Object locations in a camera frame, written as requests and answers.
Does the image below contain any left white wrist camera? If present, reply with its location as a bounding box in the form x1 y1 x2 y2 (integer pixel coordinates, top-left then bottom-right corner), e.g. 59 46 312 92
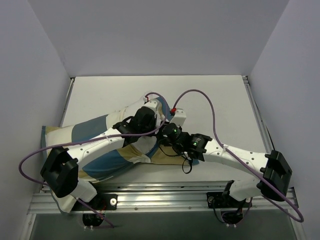
143 96 162 119

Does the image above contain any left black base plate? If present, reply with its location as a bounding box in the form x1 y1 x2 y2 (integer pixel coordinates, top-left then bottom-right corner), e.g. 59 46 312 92
85 192 118 211

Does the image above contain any left aluminium side rail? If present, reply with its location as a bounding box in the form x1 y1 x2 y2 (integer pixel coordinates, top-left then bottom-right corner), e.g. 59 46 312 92
42 77 76 181

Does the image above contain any aluminium side rail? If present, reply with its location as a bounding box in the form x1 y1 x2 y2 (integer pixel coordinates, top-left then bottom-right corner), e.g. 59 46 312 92
242 75 275 152
42 77 76 181

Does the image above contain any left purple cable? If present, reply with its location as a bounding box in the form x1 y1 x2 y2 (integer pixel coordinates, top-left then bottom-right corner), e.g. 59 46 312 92
18 92 171 230

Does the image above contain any purple cable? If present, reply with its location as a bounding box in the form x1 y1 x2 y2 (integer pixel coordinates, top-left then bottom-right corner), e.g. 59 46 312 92
18 92 171 230
169 89 305 223

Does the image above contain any white pillow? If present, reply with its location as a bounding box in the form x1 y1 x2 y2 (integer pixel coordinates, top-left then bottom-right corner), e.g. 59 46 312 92
104 94 173 156

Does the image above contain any blue beige white pillowcase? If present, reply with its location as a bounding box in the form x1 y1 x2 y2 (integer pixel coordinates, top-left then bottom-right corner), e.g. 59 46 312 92
41 97 201 215

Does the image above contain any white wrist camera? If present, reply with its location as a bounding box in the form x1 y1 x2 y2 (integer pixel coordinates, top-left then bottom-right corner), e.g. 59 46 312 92
143 96 162 119
169 107 187 127

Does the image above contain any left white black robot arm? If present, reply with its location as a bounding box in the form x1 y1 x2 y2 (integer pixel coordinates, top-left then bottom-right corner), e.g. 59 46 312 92
40 106 158 210

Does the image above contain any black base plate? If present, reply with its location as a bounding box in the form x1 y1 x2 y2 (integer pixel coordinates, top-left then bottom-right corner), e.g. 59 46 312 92
206 191 250 209
85 192 118 211

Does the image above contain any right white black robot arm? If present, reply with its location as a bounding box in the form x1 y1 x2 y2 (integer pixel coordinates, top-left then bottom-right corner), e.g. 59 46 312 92
156 123 292 207

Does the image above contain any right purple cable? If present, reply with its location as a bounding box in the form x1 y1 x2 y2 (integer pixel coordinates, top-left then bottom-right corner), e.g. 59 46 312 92
169 89 305 223

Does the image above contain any right aluminium side rail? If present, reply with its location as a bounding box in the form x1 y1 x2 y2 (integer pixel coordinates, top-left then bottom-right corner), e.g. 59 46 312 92
242 75 275 152

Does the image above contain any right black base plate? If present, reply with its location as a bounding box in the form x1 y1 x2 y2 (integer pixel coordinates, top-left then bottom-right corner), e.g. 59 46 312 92
206 191 250 209

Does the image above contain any black looped wire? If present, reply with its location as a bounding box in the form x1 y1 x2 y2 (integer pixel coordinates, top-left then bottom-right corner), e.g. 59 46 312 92
181 152 195 175

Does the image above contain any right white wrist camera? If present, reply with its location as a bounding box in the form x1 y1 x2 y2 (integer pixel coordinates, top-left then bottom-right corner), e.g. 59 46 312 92
169 107 187 127

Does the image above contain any aluminium front rail frame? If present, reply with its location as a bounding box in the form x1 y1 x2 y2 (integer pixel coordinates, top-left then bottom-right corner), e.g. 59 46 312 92
27 181 300 215

